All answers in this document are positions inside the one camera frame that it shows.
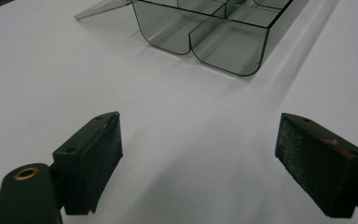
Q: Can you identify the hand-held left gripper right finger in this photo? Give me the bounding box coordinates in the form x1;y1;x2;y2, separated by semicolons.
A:
274;112;358;218

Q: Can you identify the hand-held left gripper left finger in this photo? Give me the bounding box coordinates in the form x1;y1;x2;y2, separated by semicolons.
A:
52;111;124;216

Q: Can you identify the clear grey plastic organizer box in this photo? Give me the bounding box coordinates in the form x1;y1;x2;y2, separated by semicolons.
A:
74;0;310;77

